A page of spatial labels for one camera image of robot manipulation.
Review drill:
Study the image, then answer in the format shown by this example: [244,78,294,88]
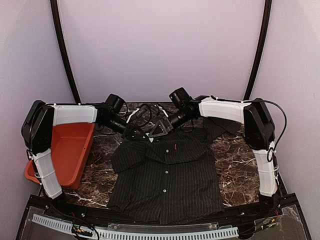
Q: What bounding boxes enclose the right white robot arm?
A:
[147,93,280,198]

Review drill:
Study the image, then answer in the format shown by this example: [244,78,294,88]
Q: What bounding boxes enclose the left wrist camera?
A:
[104,93,125,114]

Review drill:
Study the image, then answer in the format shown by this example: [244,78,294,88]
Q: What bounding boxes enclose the orange plastic bin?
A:
[24,122,96,190]

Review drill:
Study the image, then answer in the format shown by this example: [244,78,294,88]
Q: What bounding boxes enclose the black frame post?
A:
[243,0,273,101]
[50,0,82,104]

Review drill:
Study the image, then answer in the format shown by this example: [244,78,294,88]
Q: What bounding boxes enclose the black pinstriped shirt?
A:
[107,117,243,225]

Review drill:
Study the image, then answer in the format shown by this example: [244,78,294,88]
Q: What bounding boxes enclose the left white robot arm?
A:
[21,100,149,218]

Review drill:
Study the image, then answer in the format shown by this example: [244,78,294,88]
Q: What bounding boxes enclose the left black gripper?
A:
[102,114,149,141]

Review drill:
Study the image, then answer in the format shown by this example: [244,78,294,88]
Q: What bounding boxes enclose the white slotted cable duct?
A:
[32,214,239,240]

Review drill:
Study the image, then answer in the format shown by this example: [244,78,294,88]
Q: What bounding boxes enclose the right black frame post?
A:
[243,0,273,101]

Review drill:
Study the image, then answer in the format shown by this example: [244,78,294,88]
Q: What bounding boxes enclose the left black frame post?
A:
[50,0,82,104]

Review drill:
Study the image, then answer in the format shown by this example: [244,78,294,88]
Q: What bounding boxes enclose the black front rail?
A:
[27,191,299,232]

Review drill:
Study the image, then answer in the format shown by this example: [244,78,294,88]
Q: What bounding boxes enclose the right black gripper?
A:
[148,108,193,137]

